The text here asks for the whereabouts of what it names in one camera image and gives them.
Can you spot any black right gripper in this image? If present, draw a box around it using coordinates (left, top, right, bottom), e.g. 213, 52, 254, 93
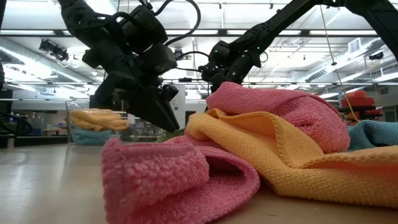
198, 39, 262, 94

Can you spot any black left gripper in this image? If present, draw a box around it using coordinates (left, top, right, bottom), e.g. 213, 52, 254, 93
81, 4, 181, 134

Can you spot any orange towel with white label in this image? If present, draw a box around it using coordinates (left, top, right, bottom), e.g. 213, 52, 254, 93
69, 108, 131, 133

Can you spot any blue microfiber towel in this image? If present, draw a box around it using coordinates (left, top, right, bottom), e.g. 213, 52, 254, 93
70, 128, 121, 146
347, 119, 398, 152

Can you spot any pink microfiber towel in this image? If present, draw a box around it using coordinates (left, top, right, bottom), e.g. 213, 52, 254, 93
100, 134, 261, 224
205, 81, 351, 154

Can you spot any orange microfiber towel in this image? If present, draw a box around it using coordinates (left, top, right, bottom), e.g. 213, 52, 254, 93
184, 108, 398, 208

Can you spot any white cabinet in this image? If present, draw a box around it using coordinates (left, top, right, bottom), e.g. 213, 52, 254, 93
174, 84, 187, 126

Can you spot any black monitor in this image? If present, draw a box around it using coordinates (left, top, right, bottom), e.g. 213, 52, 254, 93
89, 93, 105, 110

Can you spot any clear plastic bin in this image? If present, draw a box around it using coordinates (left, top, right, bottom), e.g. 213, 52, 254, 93
64, 100, 166, 146

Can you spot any white air vent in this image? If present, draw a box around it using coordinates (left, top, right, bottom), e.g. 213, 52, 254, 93
348, 37, 361, 54

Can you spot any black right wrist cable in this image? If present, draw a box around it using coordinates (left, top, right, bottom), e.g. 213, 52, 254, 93
175, 49, 213, 75

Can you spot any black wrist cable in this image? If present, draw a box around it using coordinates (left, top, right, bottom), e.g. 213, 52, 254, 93
152, 0, 202, 47
175, 49, 213, 75

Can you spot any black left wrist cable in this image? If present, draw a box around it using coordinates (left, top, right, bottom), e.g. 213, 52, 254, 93
152, 0, 202, 47

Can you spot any black hose loop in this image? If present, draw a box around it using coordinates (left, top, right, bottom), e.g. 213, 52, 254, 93
0, 111, 34, 138

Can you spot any yellow hanging cable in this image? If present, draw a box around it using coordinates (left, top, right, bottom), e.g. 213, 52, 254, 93
318, 4, 361, 123

